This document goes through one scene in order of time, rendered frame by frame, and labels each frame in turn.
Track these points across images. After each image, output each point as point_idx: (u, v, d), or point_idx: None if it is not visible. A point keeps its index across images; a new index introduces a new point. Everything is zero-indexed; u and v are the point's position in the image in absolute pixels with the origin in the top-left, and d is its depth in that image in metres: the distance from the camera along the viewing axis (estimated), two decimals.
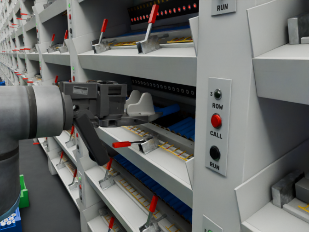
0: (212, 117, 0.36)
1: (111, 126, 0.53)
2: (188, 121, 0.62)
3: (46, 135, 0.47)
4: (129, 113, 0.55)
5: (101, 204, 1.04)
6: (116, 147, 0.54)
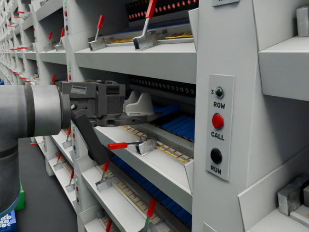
0: (213, 117, 0.33)
1: (109, 125, 0.53)
2: (188, 121, 0.59)
3: (44, 133, 0.48)
4: (128, 112, 0.55)
5: (99, 206, 1.01)
6: (112, 148, 0.52)
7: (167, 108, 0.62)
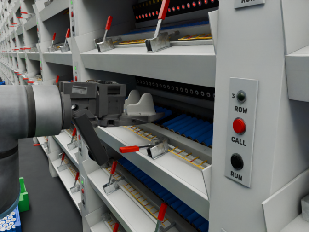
0: (234, 121, 0.32)
1: (110, 125, 0.53)
2: (199, 124, 0.58)
3: (45, 134, 0.48)
4: (128, 113, 0.55)
5: (105, 208, 1.00)
6: (123, 152, 0.51)
7: (180, 123, 0.62)
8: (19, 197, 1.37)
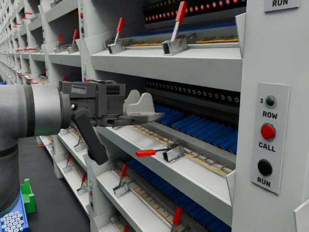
0: (262, 127, 0.32)
1: (109, 125, 0.53)
2: (215, 127, 0.57)
3: (44, 133, 0.48)
4: (128, 113, 0.55)
5: (113, 211, 1.00)
6: (140, 156, 0.50)
7: (194, 125, 0.62)
8: (25, 199, 1.36)
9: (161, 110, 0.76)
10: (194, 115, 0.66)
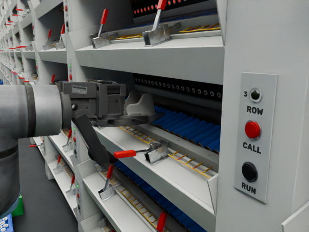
0: (247, 124, 0.27)
1: (110, 125, 0.53)
2: (203, 126, 0.53)
3: (44, 133, 0.48)
4: (128, 113, 0.55)
5: (101, 214, 0.95)
6: (119, 157, 0.46)
7: (180, 124, 0.57)
8: None
9: None
10: (182, 113, 0.62)
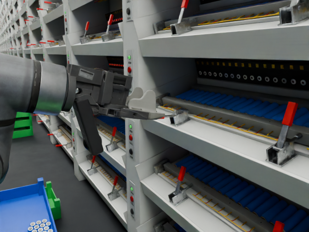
0: None
1: (110, 115, 0.53)
2: None
3: (44, 111, 0.47)
4: (130, 106, 0.55)
5: (157, 219, 0.88)
6: (295, 105, 0.41)
7: (296, 116, 0.50)
8: None
9: (234, 100, 0.65)
10: (285, 105, 0.55)
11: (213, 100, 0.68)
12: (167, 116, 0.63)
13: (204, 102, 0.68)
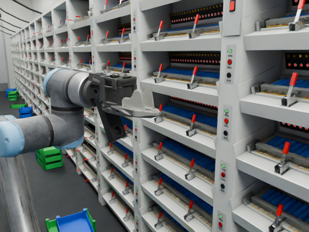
0: (219, 223, 1.05)
1: (105, 111, 0.66)
2: None
3: (77, 104, 0.73)
4: (123, 104, 0.64)
5: None
6: (192, 202, 1.26)
7: (199, 199, 1.35)
8: None
9: None
10: None
11: (174, 182, 1.53)
12: (159, 186, 1.49)
13: (170, 183, 1.54)
